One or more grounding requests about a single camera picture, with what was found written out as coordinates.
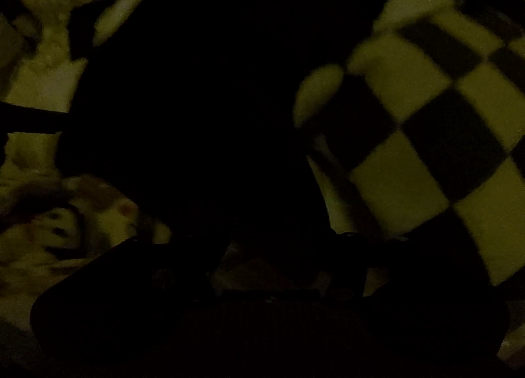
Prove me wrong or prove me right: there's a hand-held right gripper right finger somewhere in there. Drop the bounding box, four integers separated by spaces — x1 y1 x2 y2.
327 232 506 305

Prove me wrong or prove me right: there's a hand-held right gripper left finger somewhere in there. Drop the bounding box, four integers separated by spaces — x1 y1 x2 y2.
41 234 231 305

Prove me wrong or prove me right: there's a black garment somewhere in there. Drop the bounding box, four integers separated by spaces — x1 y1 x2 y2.
56 0 415 284

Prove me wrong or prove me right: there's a plush toy with face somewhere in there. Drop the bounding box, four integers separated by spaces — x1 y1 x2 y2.
0 176 172 280

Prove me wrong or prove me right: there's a checkered blanket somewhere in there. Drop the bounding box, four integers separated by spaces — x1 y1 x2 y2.
293 0 525 287

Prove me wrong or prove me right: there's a light floral quilt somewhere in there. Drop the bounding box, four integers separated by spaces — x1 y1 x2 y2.
0 0 173 333

